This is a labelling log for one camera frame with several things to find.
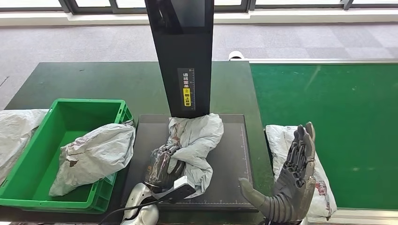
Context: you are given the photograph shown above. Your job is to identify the black camera cable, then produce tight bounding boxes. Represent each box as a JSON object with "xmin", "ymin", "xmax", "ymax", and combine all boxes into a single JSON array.
[{"xmin": 98, "ymin": 198, "xmax": 162, "ymax": 225}]

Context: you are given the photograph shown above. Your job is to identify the white window sill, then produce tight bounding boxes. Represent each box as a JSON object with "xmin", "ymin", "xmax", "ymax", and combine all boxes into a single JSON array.
[{"xmin": 0, "ymin": 7, "xmax": 398, "ymax": 26}]

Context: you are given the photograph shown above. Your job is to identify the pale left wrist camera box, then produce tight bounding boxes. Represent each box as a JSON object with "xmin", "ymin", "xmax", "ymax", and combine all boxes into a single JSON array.
[{"xmin": 152, "ymin": 175, "xmax": 197, "ymax": 204}]

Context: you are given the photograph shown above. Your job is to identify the green plastic crate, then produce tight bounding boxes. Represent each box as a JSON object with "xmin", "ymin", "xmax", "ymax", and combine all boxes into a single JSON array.
[{"xmin": 0, "ymin": 98, "xmax": 134, "ymax": 214}]

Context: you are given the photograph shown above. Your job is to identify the dark green table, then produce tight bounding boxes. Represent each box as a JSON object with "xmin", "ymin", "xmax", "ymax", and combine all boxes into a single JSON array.
[{"xmin": 4, "ymin": 61, "xmax": 282, "ymax": 224}]

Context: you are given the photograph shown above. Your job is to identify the dark window frame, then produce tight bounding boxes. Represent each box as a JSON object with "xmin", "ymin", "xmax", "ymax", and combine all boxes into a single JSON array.
[{"xmin": 0, "ymin": 0, "xmax": 398, "ymax": 15}]

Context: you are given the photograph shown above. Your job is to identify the grey plastic parcel red print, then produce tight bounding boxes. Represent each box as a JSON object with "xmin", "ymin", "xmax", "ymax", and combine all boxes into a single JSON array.
[
  {"xmin": 166, "ymin": 113, "xmax": 224, "ymax": 199},
  {"xmin": 48, "ymin": 122, "xmax": 136, "ymax": 197},
  {"xmin": 265, "ymin": 125, "xmax": 338, "ymax": 222}
]

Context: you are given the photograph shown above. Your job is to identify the crumpled grey plastic bag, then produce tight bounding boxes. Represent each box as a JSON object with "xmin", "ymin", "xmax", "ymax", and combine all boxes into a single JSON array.
[{"xmin": 0, "ymin": 108, "xmax": 49, "ymax": 184}]

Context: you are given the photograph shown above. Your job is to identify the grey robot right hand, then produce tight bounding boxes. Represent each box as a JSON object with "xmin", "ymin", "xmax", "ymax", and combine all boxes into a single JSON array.
[{"xmin": 238, "ymin": 121, "xmax": 317, "ymax": 223}]

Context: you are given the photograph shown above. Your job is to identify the black inbound scanner machine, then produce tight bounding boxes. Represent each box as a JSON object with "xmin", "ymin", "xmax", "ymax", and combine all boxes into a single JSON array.
[{"xmin": 122, "ymin": 0, "xmax": 259, "ymax": 212}]

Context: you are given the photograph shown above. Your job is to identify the black yellow label sticker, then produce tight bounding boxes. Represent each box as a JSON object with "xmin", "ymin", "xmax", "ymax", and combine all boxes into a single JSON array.
[{"xmin": 177, "ymin": 67, "xmax": 197, "ymax": 111}]

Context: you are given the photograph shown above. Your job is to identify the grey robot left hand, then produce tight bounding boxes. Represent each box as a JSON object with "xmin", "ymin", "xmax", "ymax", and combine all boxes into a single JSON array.
[{"xmin": 144, "ymin": 143, "xmax": 186, "ymax": 191}]

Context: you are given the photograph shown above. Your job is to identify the green conveyor belt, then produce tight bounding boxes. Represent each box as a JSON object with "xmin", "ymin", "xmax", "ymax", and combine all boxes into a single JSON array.
[{"xmin": 250, "ymin": 63, "xmax": 398, "ymax": 210}]

